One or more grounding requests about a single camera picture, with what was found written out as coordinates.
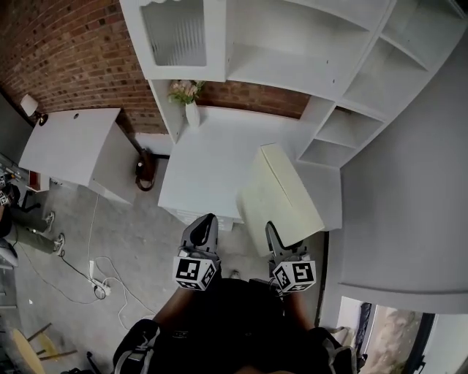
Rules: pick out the person's shoe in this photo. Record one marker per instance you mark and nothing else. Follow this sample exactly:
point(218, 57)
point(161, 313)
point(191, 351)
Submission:
point(235, 274)
point(50, 221)
point(60, 244)

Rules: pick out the white ribbed glass cabinet door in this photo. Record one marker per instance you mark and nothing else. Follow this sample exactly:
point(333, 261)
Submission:
point(175, 36)

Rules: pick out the white side desk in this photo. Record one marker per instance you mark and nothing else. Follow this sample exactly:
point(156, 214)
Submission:
point(69, 142)

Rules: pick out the person's right forearm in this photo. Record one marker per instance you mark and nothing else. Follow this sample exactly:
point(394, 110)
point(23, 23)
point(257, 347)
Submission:
point(300, 308)

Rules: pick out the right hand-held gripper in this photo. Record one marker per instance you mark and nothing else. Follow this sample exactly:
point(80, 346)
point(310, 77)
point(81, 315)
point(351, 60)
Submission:
point(294, 272)

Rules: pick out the grey metal rack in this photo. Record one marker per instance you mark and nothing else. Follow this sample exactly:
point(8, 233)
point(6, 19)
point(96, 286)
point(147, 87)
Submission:
point(7, 277)

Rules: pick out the white vase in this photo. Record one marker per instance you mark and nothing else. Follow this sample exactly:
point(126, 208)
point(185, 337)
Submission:
point(192, 115)

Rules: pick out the white cubby shelf unit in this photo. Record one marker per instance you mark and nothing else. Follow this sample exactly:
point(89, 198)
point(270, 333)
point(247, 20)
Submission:
point(387, 76)

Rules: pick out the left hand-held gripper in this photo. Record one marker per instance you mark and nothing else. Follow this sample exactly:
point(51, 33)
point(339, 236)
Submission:
point(199, 252)

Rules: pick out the white shade lamp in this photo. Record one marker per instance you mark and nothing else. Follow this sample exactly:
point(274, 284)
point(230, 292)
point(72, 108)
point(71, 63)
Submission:
point(29, 104)

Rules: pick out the person's black clothing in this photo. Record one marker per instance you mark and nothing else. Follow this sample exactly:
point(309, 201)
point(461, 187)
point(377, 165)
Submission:
point(234, 328)

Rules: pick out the person's left forearm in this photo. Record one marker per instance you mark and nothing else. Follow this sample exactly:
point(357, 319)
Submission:
point(179, 307)

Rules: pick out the pink flower bouquet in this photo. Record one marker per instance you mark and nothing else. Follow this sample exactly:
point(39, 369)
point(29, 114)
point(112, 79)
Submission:
point(183, 91)

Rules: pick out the yellow wooden stool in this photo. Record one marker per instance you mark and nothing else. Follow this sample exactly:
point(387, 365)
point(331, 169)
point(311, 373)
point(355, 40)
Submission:
point(33, 352)

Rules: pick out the brown bag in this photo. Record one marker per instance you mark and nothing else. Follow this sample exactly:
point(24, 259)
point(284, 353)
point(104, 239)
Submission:
point(144, 171)

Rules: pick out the dark framed window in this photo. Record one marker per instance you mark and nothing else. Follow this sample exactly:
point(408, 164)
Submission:
point(387, 339)

